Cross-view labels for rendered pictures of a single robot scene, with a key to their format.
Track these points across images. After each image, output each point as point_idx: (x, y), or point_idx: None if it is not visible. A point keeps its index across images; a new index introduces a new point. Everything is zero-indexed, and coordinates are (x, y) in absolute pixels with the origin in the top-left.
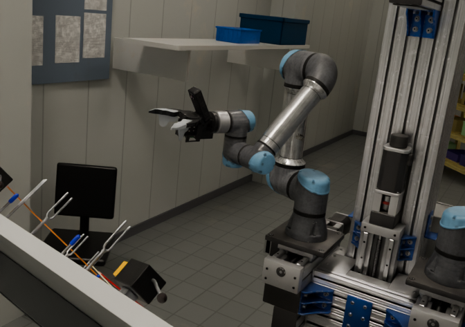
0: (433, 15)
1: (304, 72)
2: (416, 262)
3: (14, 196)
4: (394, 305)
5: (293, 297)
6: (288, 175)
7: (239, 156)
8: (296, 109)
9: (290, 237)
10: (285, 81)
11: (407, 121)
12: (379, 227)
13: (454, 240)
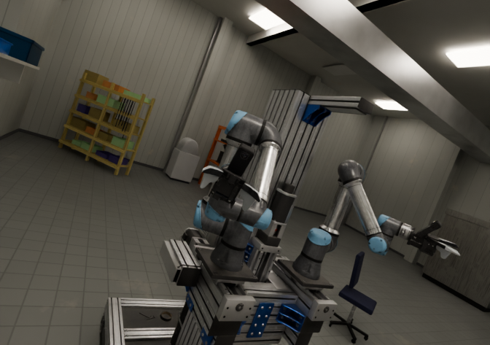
0: (329, 114)
1: (260, 134)
2: (284, 265)
3: None
4: (286, 300)
5: (237, 322)
6: None
7: (242, 213)
8: (273, 168)
9: (227, 270)
10: (235, 136)
11: (289, 174)
12: (270, 247)
13: (322, 252)
